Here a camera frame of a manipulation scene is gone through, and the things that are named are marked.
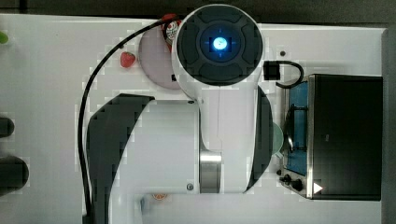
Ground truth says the red ketchup bottle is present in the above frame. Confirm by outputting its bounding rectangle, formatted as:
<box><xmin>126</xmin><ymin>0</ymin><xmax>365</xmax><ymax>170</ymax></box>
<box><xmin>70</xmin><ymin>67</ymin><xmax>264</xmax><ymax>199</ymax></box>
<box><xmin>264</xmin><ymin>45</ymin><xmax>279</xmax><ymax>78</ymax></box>
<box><xmin>161</xmin><ymin>13</ymin><xmax>181</xmax><ymax>50</ymax></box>

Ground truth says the green mug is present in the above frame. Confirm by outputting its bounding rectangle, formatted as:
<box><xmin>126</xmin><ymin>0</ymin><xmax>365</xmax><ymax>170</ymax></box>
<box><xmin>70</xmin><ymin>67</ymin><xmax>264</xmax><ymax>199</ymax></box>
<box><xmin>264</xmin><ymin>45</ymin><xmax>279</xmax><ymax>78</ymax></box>
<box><xmin>272</xmin><ymin>123</ymin><xmax>284</xmax><ymax>155</ymax></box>

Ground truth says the red strawberry on table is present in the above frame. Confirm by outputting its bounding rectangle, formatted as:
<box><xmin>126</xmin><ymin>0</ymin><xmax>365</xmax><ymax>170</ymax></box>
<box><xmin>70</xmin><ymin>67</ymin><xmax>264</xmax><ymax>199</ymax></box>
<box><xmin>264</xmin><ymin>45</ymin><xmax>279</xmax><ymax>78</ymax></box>
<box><xmin>120</xmin><ymin>51</ymin><xmax>135</xmax><ymax>68</ymax></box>

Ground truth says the black toaster oven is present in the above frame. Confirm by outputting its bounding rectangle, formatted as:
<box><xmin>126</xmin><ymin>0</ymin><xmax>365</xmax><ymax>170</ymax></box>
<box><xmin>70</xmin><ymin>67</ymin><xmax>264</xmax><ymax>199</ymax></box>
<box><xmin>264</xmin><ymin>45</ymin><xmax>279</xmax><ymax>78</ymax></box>
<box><xmin>277</xmin><ymin>74</ymin><xmax>383</xmax><ymax>201</ymax></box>

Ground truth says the small black cylinder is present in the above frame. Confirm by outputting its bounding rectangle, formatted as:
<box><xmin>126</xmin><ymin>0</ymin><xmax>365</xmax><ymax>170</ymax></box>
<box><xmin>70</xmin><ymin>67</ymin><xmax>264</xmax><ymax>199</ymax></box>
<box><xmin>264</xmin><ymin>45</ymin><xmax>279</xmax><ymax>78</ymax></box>
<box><xmin>0</xmin><ymin>118</ymin><xmax>15</xmax><ymax>138</ymax></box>

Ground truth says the orange slice toy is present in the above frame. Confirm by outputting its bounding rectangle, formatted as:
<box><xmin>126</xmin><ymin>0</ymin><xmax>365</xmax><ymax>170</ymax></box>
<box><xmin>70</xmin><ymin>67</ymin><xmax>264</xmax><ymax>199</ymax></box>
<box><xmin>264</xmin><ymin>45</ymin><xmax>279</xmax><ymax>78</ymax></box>
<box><xmin>152</xmin><ymin>194</ymin><xmax>168</xmax><ymax>201</ymax></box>

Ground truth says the green object at edge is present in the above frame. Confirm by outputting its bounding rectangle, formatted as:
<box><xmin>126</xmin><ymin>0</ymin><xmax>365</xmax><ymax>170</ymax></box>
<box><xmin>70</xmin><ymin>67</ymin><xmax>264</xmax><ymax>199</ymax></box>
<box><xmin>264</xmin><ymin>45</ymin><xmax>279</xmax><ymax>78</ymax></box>
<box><xmin>0</xmin><ymin>32</ymin><xmax>8</xmax><ymax>44</ymax></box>

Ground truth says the grey round plate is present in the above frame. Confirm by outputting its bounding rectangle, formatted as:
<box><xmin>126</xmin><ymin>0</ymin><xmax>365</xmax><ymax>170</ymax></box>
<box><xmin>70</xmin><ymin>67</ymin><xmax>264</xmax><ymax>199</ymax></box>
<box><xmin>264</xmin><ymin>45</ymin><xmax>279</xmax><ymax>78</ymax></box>
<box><xmin>138</xmin><ymin>27</ymin><xmax>180</xmax><ymax>91</ymax></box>

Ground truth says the large black cylinder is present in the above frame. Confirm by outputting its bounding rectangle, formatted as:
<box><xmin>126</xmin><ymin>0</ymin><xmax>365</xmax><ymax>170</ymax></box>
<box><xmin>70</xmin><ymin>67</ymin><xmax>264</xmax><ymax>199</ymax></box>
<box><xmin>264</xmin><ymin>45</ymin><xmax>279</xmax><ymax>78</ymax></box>
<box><xmin>0</xmin><ymin>156</ymin><xmax>29</xmax><ymax>196</ymax></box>

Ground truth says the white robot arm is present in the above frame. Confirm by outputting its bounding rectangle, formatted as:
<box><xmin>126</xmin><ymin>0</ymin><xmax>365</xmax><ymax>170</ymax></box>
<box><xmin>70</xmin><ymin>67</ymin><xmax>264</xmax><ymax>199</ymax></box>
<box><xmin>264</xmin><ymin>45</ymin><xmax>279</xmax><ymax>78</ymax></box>
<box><xmin>85</xmin><ymin>5</ymin><xmax>273</xmax><ymax>224</ymax></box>

